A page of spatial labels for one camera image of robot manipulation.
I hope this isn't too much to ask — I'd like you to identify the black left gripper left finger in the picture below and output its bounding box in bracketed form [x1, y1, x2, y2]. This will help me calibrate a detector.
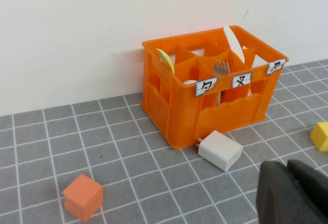
[256, 160, 321, 224]

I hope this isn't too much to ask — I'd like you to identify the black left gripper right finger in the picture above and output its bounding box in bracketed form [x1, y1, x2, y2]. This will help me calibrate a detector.
[286, 159, 328, 224]

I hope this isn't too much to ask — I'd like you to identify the cream plastic knife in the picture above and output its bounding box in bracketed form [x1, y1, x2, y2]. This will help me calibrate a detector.
[223, 26, 246, 64]

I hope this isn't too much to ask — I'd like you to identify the orange plastic cutlery holder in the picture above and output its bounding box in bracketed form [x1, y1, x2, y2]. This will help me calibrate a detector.
[140, 25, 290, 150]

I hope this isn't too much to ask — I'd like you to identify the yellow cube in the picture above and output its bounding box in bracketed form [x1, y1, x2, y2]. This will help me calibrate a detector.
[309, 121, 328, 153]

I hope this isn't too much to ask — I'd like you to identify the white usb charger block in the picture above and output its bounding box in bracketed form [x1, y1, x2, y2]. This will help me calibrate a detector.
[196, 130, 243, 172]

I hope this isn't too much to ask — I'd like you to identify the metal fork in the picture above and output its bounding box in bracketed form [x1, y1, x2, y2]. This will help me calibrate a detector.
[213, 59, 231, 107]

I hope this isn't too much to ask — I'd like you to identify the yellow plastic spoon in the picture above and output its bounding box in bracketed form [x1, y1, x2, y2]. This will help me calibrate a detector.
[156, 48, 176, 75]

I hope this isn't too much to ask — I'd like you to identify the orange cube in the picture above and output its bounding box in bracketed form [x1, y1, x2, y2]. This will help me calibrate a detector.
[61, 174, 105, 222]

